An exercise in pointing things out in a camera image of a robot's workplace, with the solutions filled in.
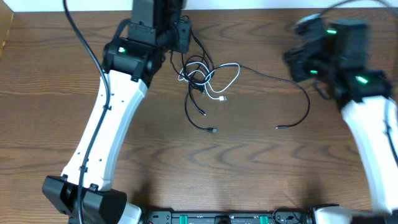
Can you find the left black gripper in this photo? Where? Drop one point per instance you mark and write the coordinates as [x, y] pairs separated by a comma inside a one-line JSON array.
[[184, 30]]

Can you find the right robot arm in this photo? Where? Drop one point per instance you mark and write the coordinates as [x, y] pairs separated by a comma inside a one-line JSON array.
[[337, 55]]

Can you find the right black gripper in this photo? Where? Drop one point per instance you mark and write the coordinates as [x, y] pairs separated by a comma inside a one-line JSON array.
[[291, 58]]

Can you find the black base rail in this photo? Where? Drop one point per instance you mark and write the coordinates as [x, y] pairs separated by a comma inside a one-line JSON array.
[[281, 215]]

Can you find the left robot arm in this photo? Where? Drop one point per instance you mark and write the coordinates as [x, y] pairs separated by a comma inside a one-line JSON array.
[[84, 190]]

